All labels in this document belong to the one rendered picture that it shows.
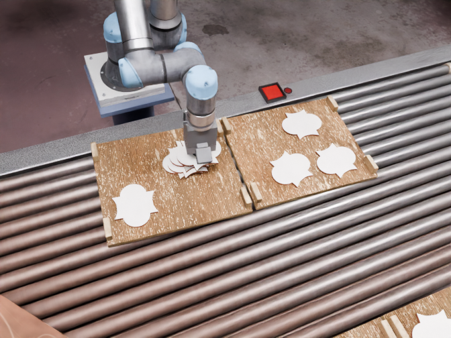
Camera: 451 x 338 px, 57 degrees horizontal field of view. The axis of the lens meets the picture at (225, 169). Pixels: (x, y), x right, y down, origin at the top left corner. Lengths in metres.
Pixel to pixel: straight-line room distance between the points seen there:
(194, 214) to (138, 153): 0.27
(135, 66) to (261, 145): 0.49
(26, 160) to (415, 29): 3.18
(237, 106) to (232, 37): 1.83
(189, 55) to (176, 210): 0.42
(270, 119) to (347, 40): 2.13
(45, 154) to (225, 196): 0.57
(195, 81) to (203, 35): 2.27
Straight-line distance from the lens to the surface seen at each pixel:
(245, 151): 1.32
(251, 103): 1.49
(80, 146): 1.38
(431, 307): 1.24
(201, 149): 1.16
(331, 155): 1.36
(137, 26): 1.09
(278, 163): 1.30
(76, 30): 3.37
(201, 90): 1.01
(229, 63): 3.04
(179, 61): 1.09
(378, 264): 1.25
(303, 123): 1.42
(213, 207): 1.19
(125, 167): 1.28
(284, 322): 1.11
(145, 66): 1.08
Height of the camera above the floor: 1.97
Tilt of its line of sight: 55 degrees down
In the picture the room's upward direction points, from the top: 7 degrees clockwise
